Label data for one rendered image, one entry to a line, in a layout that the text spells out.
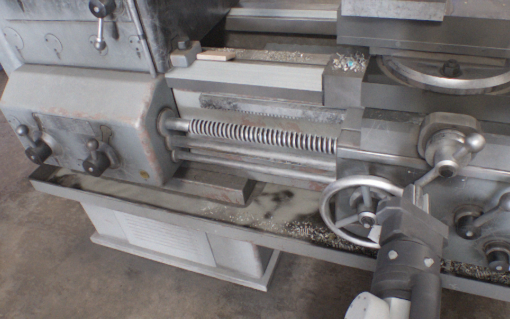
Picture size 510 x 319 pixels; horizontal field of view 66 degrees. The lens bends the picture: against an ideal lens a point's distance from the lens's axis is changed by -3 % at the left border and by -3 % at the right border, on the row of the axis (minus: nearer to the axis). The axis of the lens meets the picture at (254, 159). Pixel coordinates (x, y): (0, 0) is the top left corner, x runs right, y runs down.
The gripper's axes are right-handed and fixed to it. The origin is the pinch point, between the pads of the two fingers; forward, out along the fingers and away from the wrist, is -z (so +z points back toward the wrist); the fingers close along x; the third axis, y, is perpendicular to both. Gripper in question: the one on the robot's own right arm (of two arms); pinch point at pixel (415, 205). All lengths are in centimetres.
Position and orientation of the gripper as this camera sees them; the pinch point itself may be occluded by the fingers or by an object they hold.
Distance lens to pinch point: 71.4
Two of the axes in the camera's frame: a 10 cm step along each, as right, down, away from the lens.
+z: -3.5, 6.5, -6.7
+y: 3.9, -5.5, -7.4
